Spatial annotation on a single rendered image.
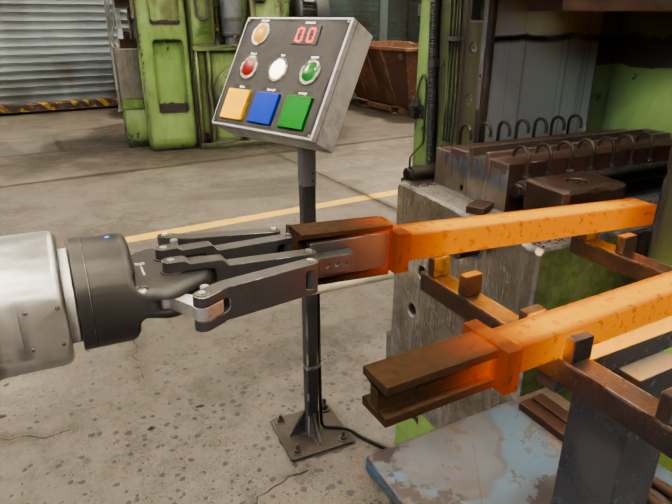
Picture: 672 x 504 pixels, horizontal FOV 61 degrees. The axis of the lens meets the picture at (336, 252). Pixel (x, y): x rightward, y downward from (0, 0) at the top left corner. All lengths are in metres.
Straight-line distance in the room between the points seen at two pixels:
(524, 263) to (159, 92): 5.16
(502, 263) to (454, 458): 0.30
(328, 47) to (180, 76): 4.55
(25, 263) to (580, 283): 0.72
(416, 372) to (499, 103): 0.92
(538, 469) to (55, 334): 0.55
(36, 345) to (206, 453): 1.48
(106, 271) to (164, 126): 5.41
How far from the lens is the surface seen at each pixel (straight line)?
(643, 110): 1.37
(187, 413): 2.00
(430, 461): 0.72
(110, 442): 1.96
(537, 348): 0.43
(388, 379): 0.36
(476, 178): 0.99
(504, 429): 0.78
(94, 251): 0.39
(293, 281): 0.40
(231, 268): 0.41
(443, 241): 0.50
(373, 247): 0.46
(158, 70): 5.77
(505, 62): 1.22
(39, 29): 8.70
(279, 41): 1.42
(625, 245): 0.67
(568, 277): 0.87
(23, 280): 0.38
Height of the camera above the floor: 1.20
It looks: 23 degrees down
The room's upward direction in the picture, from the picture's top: straight up
